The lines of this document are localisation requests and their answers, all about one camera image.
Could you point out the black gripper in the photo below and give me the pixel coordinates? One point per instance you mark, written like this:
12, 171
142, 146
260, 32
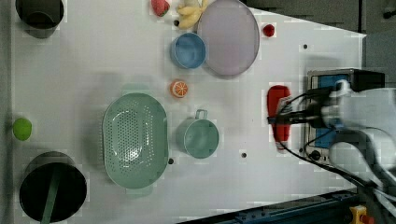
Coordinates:
318, 98

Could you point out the red ketchup bottle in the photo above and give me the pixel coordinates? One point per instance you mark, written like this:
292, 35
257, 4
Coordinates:
277, 97

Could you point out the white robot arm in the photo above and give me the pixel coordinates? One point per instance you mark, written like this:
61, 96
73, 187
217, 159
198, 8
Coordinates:
363, 123

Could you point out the green strainer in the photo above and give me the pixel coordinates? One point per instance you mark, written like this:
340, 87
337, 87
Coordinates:
135, 140

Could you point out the small red strawberry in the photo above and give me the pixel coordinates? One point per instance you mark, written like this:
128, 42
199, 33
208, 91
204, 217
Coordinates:
269, 30

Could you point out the green mug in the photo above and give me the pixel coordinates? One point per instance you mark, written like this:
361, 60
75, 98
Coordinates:
198, 137

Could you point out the grey round plate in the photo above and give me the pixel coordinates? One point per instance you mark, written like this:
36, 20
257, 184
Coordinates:
231, 35

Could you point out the orange slice toy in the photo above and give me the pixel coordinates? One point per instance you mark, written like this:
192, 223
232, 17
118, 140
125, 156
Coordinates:
179, 88

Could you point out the yellow red emergency button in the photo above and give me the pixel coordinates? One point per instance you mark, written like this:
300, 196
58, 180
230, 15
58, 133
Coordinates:
359, 215

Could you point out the blue bowl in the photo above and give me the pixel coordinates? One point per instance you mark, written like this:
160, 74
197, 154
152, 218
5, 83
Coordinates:
188, 51

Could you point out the yellow toy banana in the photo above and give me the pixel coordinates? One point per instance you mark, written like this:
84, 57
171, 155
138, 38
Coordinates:
190, 11

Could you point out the red toy strawberry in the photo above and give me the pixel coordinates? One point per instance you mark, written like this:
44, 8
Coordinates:
160, 7

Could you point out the black container with green stick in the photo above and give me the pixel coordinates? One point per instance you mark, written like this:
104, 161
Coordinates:
52, 188

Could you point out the black cylinder container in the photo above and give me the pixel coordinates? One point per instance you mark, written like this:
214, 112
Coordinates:
40, 14

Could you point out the green lime toy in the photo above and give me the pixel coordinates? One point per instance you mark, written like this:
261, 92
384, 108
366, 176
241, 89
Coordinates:
22, 129

